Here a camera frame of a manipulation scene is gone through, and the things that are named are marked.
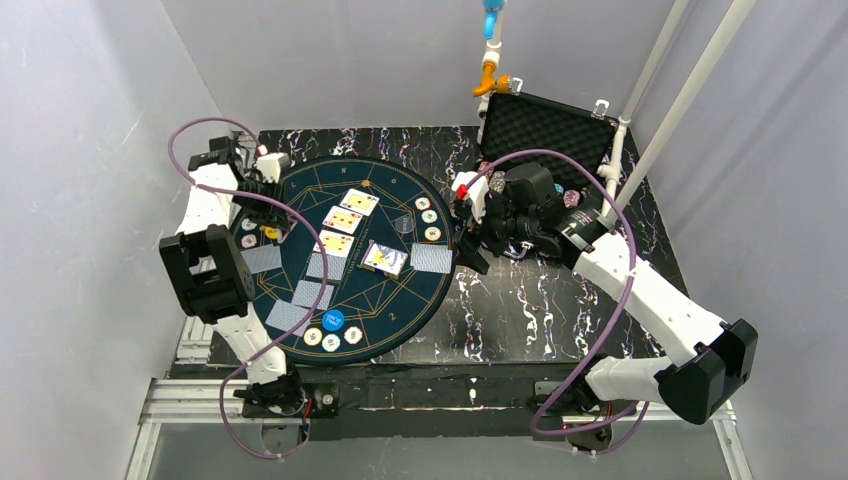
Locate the clear dealer button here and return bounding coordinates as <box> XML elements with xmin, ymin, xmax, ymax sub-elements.
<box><xmin>392</xmin><ymin>214</ymin><xmax>416</xmax><ymax>236</ymax></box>

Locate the face up card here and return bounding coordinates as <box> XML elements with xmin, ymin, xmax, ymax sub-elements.
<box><xmin>339</xmin><ymin>188</ymin><xmax>379</xmax><ymax>216</ymax></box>
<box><xmin>314</xmin><ymin>230</ymin><xmax>355</xmax><ymax>258</ymax></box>
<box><xmin>322</xmin><ymin>206</ymin><xmax>363</xmax><ymax>236</ymax></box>

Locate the face up card top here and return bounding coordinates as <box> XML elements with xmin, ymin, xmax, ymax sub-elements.
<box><xmin>339</xmin><ymin>188</ymin><xmax>379</xmax><ymax>216</ymax></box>

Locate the face down community card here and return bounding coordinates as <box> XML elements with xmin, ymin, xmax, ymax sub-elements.
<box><xmin>305</xmin><ymin>252</ymin><xmax>347</xmax><ymax>282</ymax></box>
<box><xmin>291</xmin><ymin>280</ymin><xmax>334</xmax><ymax>310</ymax></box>

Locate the blue small blind button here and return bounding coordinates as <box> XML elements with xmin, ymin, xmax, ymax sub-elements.
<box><xmin>321</xmin><ymin>309</ymin><xmax>345</xmax><ymax>332</ymax></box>

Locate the red white poker chip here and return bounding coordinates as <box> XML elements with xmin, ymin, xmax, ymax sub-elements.
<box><xmin>344</xmin><ymin>326</ymin><xmax>364</xmax><ymax>345</ymax></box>

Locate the light blue poker chip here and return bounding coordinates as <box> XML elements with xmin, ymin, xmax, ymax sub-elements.
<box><xmin>321</xmin><ymin>334</ymin><xmax>341</xmax><ymax>353</ymax></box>

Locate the orange poker chip stack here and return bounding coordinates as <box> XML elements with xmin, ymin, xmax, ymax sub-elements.
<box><xmin>240</xmin><ymin>234</ymin><xmax>258</xmax><ymax>249</ymax></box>

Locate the yellow big blind button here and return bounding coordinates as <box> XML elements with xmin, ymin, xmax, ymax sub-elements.
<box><xmin>262</xmin><ymin>226</ymin><xmax>280</xmax><ymax>240</ymax></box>

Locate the playing card deck box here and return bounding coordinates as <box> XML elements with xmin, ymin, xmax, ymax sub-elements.
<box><xmin>360</xmin><ymin>242</ymin><xmax>409</xmax><ymax>278</ymax></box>

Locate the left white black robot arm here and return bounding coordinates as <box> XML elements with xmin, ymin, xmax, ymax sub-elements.
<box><xmin>159</xmin><ymin>137</ymin><xmax>303</xmax><ymax>406</ymax></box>

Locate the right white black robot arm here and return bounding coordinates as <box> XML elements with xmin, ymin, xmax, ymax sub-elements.
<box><xmin>451</xmin><ymin>162</ymin><xmax>758</xmax><ymax>425</ymax></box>

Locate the purple chip row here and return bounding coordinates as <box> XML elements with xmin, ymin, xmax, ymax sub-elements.
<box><xmin>563</xmin><ymin>190</ymin><xmax>582</xmax><ymax>209</ymax></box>

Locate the red white chip row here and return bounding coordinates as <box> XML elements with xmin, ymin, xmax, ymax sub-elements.
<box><xmin>476</xmin><ymin>161</ymin><xmax>493</xmax><ymax>178</ymax></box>

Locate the black poker chip case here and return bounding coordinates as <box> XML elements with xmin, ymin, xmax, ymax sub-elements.
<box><xmin>475</xmin><ymin>93</ymin><xmax>618</xmax><ymax>195</ymax></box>

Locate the orange pipe clamp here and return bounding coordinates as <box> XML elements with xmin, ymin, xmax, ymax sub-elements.
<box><xmin>472</xmin><ymin>60</ymin><xmax>512</xmax><ymax>97</ymax></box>

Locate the round dark blue poker mat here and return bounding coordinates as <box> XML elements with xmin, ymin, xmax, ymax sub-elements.
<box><xmin>231</xmin><ymin>156</ymin><xmax>454</xmax><ymax>365</ymax></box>

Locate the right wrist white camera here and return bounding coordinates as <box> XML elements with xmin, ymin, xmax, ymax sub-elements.
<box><xmin>451</xmin><ymin>171</ymin><xmax>489</xmax><ymax>224</ymax></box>

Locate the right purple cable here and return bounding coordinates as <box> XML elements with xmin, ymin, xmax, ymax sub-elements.
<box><xmin>463</xmin><ymin>148</ymin><xmax>651</xmax><ymax>458</ymax></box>

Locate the aluminium rail left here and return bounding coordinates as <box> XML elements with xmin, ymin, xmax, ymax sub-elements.
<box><xmin>176</xmin><ymin>131</ymin><xmax>260</xmax><ymax>363</ymax></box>

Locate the aluminium rail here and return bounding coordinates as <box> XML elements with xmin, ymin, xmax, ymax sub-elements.
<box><xmin>176</xmin><ymin>131</ymin><xmax>260</xmax><ymax>363</ymax></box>
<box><xmin>126</xmin><ymin>373</ymin><xmax>752</xmax><ymax>479</ymax></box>

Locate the aluminium rail front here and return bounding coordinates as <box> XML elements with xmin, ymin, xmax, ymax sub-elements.
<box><xmin>126</xmin><ymin>373</ymin><xmax>752</xmax><ymax>479</ymax></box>

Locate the white pvc pipe frame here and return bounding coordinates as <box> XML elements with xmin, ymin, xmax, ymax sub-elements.
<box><xmin>599</xmin><ymin>1</ymin><xmax>755</xmax><ymax>223</ymax></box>

